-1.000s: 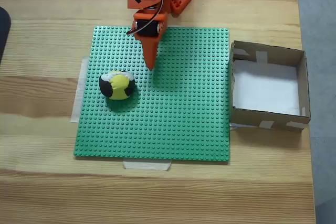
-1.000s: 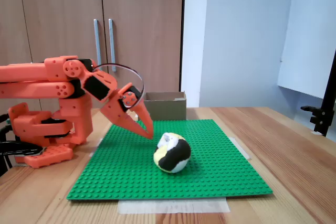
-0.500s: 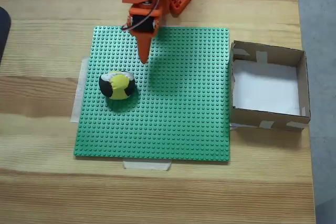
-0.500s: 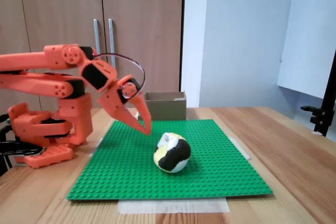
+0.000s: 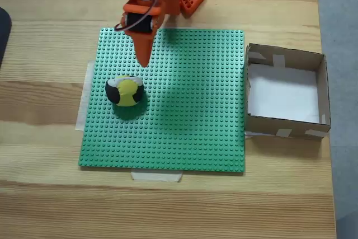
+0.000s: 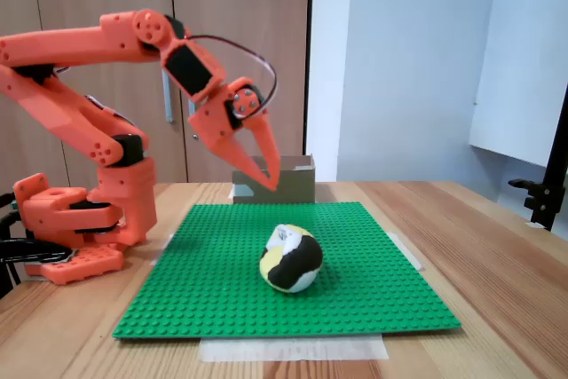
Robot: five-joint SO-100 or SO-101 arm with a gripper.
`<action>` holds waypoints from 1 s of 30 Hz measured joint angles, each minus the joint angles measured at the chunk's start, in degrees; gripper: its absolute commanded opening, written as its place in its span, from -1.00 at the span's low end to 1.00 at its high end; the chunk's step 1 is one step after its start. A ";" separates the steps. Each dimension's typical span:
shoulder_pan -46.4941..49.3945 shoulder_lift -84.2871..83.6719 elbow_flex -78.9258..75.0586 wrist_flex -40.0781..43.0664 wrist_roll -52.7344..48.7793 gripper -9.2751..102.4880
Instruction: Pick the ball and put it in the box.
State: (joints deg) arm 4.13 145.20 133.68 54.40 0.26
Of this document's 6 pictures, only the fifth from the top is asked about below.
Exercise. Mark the black curved object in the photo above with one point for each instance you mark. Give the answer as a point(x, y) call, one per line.
point(4, 32)

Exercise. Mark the green studded baseplate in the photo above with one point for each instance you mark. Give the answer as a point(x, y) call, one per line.
point(181, 110)

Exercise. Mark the brown cardboard box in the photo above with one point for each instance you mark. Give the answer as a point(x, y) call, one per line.
point(279, 130)

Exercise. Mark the yellow black white ball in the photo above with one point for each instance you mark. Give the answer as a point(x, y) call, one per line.
point(126, 90)

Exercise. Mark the masking tape strip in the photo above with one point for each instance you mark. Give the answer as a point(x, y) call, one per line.
point(156, 177)
point(248, 136)
point(82, 104)

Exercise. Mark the white paper sheet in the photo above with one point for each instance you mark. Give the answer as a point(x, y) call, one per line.
point(282, 93)

